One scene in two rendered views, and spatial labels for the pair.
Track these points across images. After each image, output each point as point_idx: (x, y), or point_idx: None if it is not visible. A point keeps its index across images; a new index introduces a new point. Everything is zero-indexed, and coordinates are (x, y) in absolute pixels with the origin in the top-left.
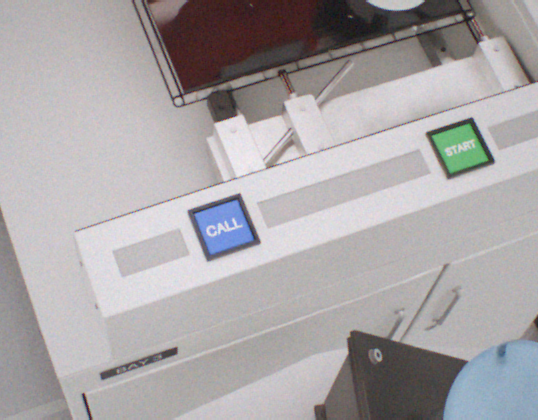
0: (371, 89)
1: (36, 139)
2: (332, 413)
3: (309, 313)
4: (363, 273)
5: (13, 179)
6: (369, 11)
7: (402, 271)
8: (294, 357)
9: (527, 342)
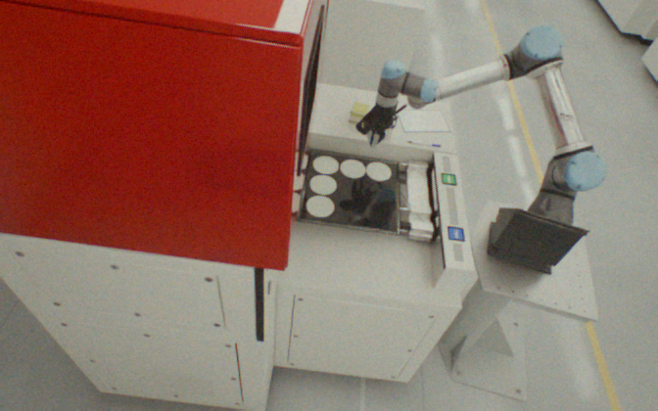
0: (409, 194)
1: (380, 281)
2: (503, 242)
3: None
4: None
5: (392, 293)
6: (388, 181)
7: None
8: None
9: (573, 158)
